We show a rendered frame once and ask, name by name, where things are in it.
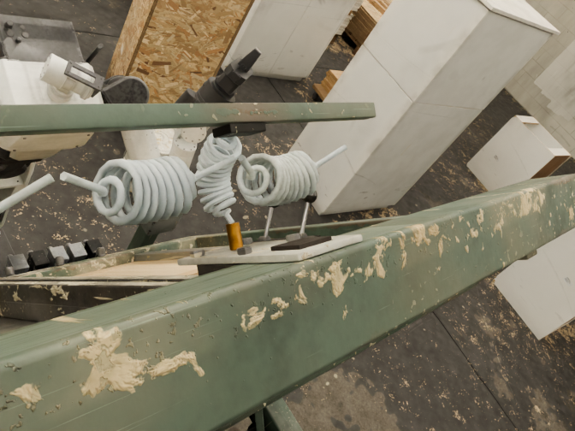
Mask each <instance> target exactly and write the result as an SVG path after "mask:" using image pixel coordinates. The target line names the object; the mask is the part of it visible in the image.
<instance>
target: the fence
mask: <svg viewBox="0 0 575 431"><path fill-rule="evenodd" d="M224 247H227V246H216V247H204V248H192V249H179V250H166V251H147V252H143V253H139V254H135V255H134V259H135V262H137V261H155V260H173V259H181V258H184V257H190V252H191V251H196V250H202V249H204V250H205V252H207V251H214V250H217V249H221V248H224Z"/></svg>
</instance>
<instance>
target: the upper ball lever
mask: <svg viewBox="0 0 575 431"><path fill-rule="evenodd" d="M316 199H317V192H316V191H315V192H314V193H313V194H312V195H307V196H306V197H305V198H302V200H303V201H304V202H305V209H304V214H303V218H302V222H301V227H300V231H299V234H300V238H301V239H302V238H305V237H308V236H307V234H306V233H305V224H306V219H307V215H308V210H309V206H310V204H312V203H314V202H315V201H316Z"/></svg>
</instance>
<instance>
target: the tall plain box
mask: <svg viewBox="0 0 575 431"><path fill-rule="evenodd" d="M553 34H556V35H559V34H560V32H559V31H558V30H557V29H556V28H555V27H554V26H552V25H551V24H550V23H549V22H548V21H547V20H546V19H544V18H543V17H542V16H541V15H540V14H539V13H538V12H536V11H535V10H534V9H533V8H532V7H531V6H530V5H529V4H528V3H527V2H526V1H525V0H393V2H392V3H391V4H390V5H389V6H388V8H387V10H386V11H385V13H384V14H383V16H382V17H381V19H380V20H379V22H377V24H376V26H375V27H374V29H373V30H372V31H371V33H370V35H369V36H368V38H367V39H366V40H365V42H364V44H362V45H361V47H360V48H359V50H358V52H357V53H356V55H355V56H354V57H353V59H352V60H351V61H350V63H349V64H348V66H347V68H346V69H345V70H344V72H343V73H342V75H341V77H340V78H339V79H338V80H337V82H336V83H335V85H334V86H333V88H332V89H331V91H330V92H329V94H328V96H327V97H326V98H325V99H324V100H323V103H374V104H375V111H376V117H373V118H370V119H367V120H356V121H319V122H309V123H308V124H307V126H306V127H305V129H304V130H303V132H302V133H301V135H300V136H299V137H298V139H297V140H296V141H295V143H294V144H293V146H292V148H291V149H290V151H289V152H291V151H303V152H304V153H305V154H307V155H308V156H309V157H310V159H311V160H312V161H313V162H314V163H316V162H318V161H319V160H321V159H322V158H324V157H326V156H327V155H328V154H330V153H332V152H333V151H335V150H337V149H338V148H340V147H342V146H343V145H345V146H346V147H347V150H345V151H343V152H342V153H341V154H339V155H338V156H335V157H334V158H332V159H331V160H329V161H328V162H326V163H325V164H323V165H322V166H320V167H319V168H317V171H318V175H319V182H318V183H317V188H316V192H317V199H316V201H315V202H314V203H312V205H313V207H314V209H315V210H316V212H317V213H318V214H319V215H327V214H335V213H342V212H350V211H357V210H372V209H379V208H387V207H388V205H395V204H396V203H397V202H398V201H399V200H400V199H401V198H402V197H403V196H404V195H405V194H406V192H407V191H408V190H409V189H410V188H411V187H412V186H413V185H414V184H415V183H416V182H417V180H418V179H419V178H420V177H421V176H422V175H423V174H424V173H425V172H426V171H427V169H428V168H429V167H430V166H431V165H432V164H433V163H434V162H435V161H436V160H437V159H438V157H439V156H440V155H441V154H442V153H443V152H444V151H445V150H446V149H447V148H448V147H449V146H450V145H451V144H452V143H453V142H454V141H455V140H456V139H457V138H458V137H459V136H460V134H461V133H462V132H463V131H464V130H465V129H466V128H467V127H468V126H469V125H470V124H471V122H472V121H473V120H474V119H475V118H476V117H477V116H478V115H479V114H480V113H481V112H482V109H485V108H486V107H487V105H488V104H489V103H490V102H491V101H492V100H493V99H494V98H495V97H496V96H497V95H498V93H499V92H500V91H501V90H502V89H503V88H504V87H505V86H506V85H507V84H508V83H509V81H510V80H511V79H512V78H513V77H514V76H515V75H516V74H517V73H518V72H519V71H520V69H521V68H522V67H523V66H524V65H525V64H526V63H527V62H528V61H529V60H530V59H531V58H532V57H533V56H534V55H535V54H536V53H537V52H538V51H539V50H540V49H541V48H542V46H543V45H544V44H545V43H546V42H547V41H548V40H549V39H550V38H551V37H552V36H553Z"/></svg>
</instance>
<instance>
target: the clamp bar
mask: <svg viewBox="0 0 575 431"><path fill-rule="evenodd" d="M265 131H266V126H265V123H264V122H247V123H229V124H227V125H224V126H221V127H216V128H214V129H212V133H211V134H210V135H209V136H208V137H207V140H206V141H205V142H204V147H203V148H202V149H201V152H200V155H199V162H198V163H197V172H196V173H198V172H200V171H202V170H204V169H206V168H208V167H210V166H212V165H214V164H216V163H218V162H221V161H223V160H225V159H228V158H230V157H231V156H234V157H235V159H236V160H237V159H238V157H239V156H240V154H241V149H242V144H241V142H240V140H239V139H238V137H243V136H250V135H253V134H256V133H261V132H265ZM222 139H224V140H225V141H224V140H222ZM226 141H227V142H226ZM214 144H217V145H214ZM218 151H219V152H218ZM220 152H221V153H220ZM234 164H235V162H233V163H231V164H229V165H228V166H226V167H224V168H221V169H219V170H217V171H216V172H214V173H212V174H209V175H207V176H205V177H203V178H201V179H199V180H197V182H196V185H197V186H199V187H202V188H204V189H201V190H198V194H199V195H205V194H210V193H212V194H210V195H208V196H206V197H204V198H201V199H200V203H202V204H207V205H206V206H205V207H204V211H205V212H207V213H210V212H212V215H213V216H215V217H220V216H224V217H225V218H226V220H227V221H228V224H226V229H227V234H228V243H229V246H227V247H224V248H221V249H217V250H214V251H207V252H205V250H204V249H202V250H196V251H191V252H190V257H184V258H181V259H178V260H177V262H178V265H180V266H181V265H197V268H198V273H199V275H136V276H70V277H3V278H0V316H2V317H8V318H15V319H22V320H28V321H36V322H44V321H48V320H50V319H53V318H57V317H59V316H65V315H68V314H71V313H74V312H77V311H80V310H85V309H88V308H91V307H94V306H98V305H100V304H106V303H108V302H112V301H115V300H118V299H121V298H126V297H129V296H133V295H135V294H139V293H142V292H147V291H150V290H153V289H156V288H159V287H162V286H167V285H170V284H174V283H176V282H179V281H183V280H188V279H191V278H193V277H197V276H200V275H205V274H209V273H211V272H214V271H217V270H220V269H225V268H229V267H232V266H234V265H238V264H241V263H285V262H299V261H302V260H305V259H307V258H310V257H315V256H318V255H321V254H324V253H326V252H329V251H333V250H336V249H340V248H342V247H345V246H348V245H352V244H355V243H358V242H360V241H362V235H361V234H354V235H342V236H331V238H332V240H330V241H328V242H324V243H322V244H319V245H314V246H310V247H307V248H305V249H301V250H290V251H271V249H270V247H271V246H274V245H279V244H283V243H287V242H289V241H293V240H296V239H300V234H298V233H293V234H289V235H287V236H286V239H285V240H274V241H262V242H252V238H251V237H250V238H244V239H242V236H241V231H240V223H239V222H234V220H233V218H232V217H231V215H230V214H229V213H230V212H231V209H230V208H227V207H228V206H230V205H232V204H234V203H235V202H236V199H235V198H231V197H233V196H234V193H233V192H232V189H233V188H232V187H231V182H230V180H231V179H230V176H231V172H232V167H233V166H234ZM227 198H228V199H227ZM225 199H227V200H225ZM223 200H225V201H223ZM222 201H223V202H222ZM220 202H221V203H220ZM218 203H220V204H219V205H216V206H213V205H215V204H218ZM225 208H226V209H225ZM222 209H225V210H222ZM220 210H222V211H220Z"/></svg>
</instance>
